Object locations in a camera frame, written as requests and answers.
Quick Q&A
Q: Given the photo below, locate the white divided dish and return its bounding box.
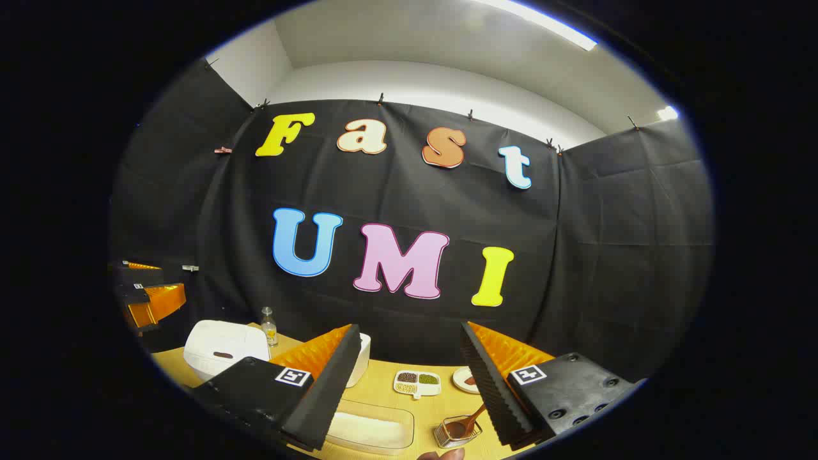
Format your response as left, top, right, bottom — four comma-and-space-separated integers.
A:
392, 369, 442, 400

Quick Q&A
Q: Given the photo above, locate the brown wooden spoon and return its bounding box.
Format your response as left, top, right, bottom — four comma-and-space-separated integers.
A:
443, 402, 488, 440

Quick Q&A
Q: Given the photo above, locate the white toaster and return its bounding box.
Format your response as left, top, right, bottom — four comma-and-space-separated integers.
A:
345, 332, 371, 388

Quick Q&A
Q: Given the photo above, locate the white rice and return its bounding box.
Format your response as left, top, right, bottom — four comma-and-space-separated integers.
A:
327, 412, 406, 448

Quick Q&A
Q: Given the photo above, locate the metal wire chopstick holder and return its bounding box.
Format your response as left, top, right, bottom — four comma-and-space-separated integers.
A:
433, 415, 483, 449

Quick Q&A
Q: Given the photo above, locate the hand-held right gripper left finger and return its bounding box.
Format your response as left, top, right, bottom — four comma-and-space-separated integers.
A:
192, 324, 363, 452

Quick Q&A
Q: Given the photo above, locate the white rice cooker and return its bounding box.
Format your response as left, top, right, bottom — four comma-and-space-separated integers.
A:
183, 319, 272, 383

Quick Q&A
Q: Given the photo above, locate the black backdrop cloth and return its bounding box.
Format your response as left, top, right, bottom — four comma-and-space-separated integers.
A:
109, 57, 715, 384

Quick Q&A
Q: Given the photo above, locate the long ceiling light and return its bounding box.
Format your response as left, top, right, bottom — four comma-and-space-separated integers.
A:
473, 0, 598, 52

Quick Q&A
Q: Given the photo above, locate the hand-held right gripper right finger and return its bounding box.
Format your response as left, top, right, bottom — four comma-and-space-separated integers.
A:
460, 321, 646, 451

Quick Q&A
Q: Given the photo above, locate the white round plate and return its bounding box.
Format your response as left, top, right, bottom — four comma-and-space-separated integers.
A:
452, 365, 481, 394

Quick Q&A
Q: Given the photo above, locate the clear plastic container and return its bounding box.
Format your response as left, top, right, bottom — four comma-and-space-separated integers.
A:
325, 399, 415, 456

